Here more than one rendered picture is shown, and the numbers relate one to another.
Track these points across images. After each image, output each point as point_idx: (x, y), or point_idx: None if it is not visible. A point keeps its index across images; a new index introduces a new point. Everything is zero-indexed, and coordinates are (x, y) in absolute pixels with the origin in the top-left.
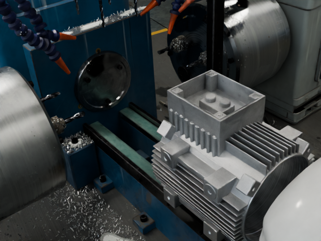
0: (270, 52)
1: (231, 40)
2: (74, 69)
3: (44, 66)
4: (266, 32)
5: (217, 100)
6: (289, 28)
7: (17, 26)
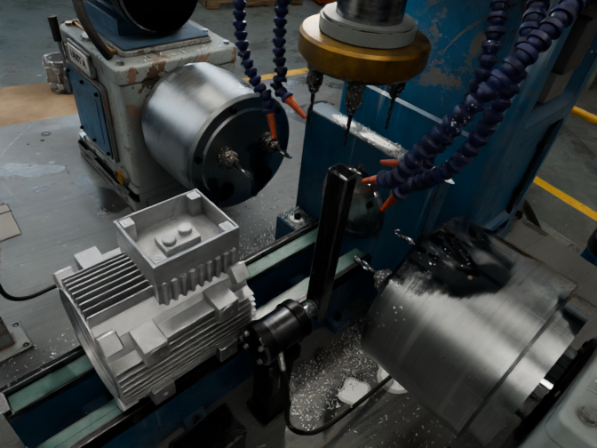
0: (429, 379)
1: (386, 284)
2: (333, 160)
3: (312, 131)
4: (446, 348)
5: (181, 236)
6: (512, 413)
7: (238, 54)
